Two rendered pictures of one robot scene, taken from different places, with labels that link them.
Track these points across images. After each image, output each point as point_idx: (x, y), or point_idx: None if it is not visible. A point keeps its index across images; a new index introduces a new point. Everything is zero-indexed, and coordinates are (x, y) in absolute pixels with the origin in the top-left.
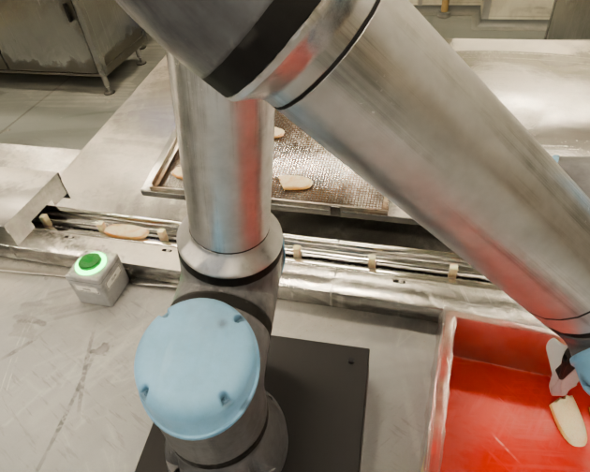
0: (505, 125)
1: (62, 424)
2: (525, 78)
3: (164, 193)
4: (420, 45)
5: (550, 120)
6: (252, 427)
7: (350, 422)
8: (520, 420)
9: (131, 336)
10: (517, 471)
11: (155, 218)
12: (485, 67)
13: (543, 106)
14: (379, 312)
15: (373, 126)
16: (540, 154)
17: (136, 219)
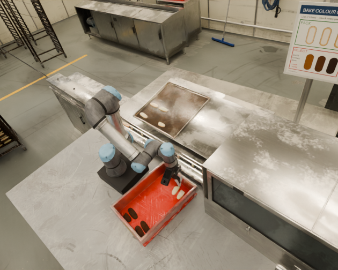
0: (115, 137)
1: (98, 157)
2: (233, 113)
3: (136, 118)
4: (106, 129)
5: (227, 127)
6: (112, 164)
7: (135, 173)
8: (167, 186)
9: None
10: (159, 193)
11: (132, 123)
12: (226, 107)
13: (229, 123)
14: (160, 158)
15: (103, 134)
16: (120, 140)
17: (129, 122)
